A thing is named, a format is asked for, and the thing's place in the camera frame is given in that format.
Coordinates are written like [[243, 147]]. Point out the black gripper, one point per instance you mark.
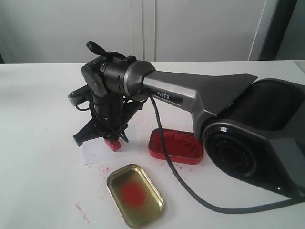
[[98, 127]]

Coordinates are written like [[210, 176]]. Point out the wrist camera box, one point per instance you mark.
[[80, 95]]

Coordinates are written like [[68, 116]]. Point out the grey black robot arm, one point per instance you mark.
[[252, 130]]

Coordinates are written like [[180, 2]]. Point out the red plastic stamp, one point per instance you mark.
[[113, 145]]

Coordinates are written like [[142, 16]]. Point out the white cabinet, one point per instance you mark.
[[56, 31]]

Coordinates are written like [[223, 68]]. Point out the white paper sheet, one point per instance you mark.
[[95, 152]]

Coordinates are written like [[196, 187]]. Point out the dark vertical post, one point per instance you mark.
[[280, 20]]

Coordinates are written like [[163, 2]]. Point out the gold tin lid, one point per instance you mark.
[[136, 197]]

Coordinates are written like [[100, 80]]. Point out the red ink pad tin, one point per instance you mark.
[[182, 147]]

